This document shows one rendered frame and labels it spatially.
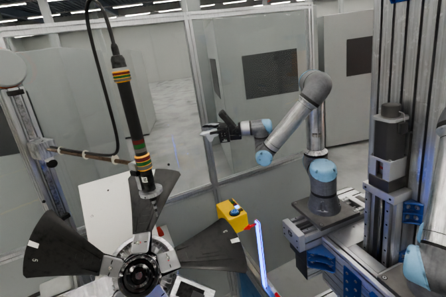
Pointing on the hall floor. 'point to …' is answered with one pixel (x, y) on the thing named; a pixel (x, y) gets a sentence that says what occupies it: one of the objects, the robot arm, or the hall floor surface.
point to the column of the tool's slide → (12, 117)
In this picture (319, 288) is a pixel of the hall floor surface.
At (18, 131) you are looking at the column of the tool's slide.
